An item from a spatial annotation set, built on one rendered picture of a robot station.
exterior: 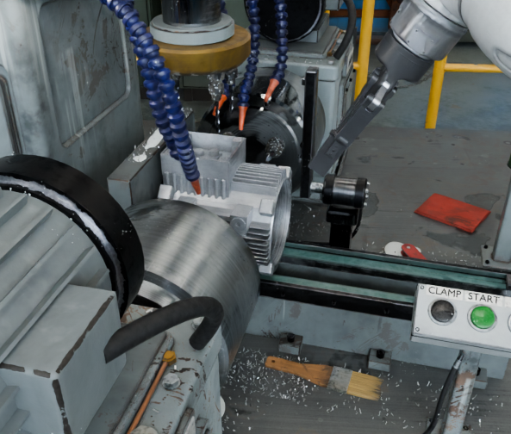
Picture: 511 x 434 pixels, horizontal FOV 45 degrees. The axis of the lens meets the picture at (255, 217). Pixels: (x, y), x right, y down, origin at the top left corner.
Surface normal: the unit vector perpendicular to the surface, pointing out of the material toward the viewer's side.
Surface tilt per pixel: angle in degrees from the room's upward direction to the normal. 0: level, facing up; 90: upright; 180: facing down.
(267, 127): 90
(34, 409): 90
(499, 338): 36
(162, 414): 0
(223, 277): 54
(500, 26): 80
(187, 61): 90
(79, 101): 90
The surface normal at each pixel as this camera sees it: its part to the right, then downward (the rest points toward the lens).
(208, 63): 0.29, 0.51
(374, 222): 0.00, -0.85
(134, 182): 0.97, 0.14
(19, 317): 0.82, -0.33
